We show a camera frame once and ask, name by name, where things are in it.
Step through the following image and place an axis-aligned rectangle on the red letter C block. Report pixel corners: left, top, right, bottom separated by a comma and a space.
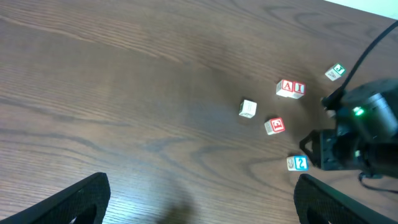
264, 117, 285, 135

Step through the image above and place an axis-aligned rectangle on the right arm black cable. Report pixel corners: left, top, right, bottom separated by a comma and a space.
337, 19, 398, 94

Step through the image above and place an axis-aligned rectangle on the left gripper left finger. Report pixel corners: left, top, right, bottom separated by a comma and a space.
1, 172, 111, 224

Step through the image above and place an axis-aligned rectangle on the green letter J block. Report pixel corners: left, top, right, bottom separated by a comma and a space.
325, 63, 346, 81

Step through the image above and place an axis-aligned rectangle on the red letter A block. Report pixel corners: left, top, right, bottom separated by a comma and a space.
275, 79, 294, 98

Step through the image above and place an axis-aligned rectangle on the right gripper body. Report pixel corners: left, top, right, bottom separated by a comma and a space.
299, 129, 364, 170

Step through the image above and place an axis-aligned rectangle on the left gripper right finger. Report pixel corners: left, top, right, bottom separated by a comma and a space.
294, 174, 397, 224

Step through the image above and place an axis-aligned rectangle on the plain cream wooden block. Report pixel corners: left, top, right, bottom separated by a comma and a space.
238, 100, 257, 119

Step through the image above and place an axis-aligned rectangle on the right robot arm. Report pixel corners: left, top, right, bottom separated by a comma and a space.
299, 78, 397, 178

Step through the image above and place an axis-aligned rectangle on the blue number 2 block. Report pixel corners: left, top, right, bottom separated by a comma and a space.
286, 156, 308, 171

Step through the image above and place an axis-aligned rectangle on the red letter I block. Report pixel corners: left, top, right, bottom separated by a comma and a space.
290, 82, 306, 99

